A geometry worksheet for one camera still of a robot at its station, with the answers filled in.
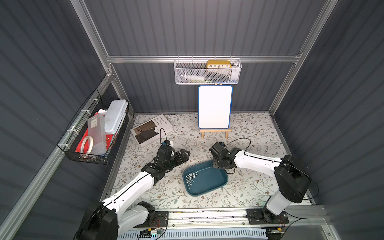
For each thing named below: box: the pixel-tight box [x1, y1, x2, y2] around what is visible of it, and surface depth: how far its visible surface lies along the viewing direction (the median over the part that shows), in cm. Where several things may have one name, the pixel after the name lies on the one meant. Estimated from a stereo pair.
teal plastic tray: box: [182, 160, 229, 196], surface depth 89 cm
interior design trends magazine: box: [130, 114, 173, 147], surface depth 108 cm
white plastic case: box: [104, 99, 129, 135], surface depth 75 cm
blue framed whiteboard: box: [198, 85, 233, 130], surface depth 95 cm
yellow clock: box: [206, 60, 232, 69], surface depth 90 cm
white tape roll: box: [80, 135, 94, 154], surface depth 65 cm
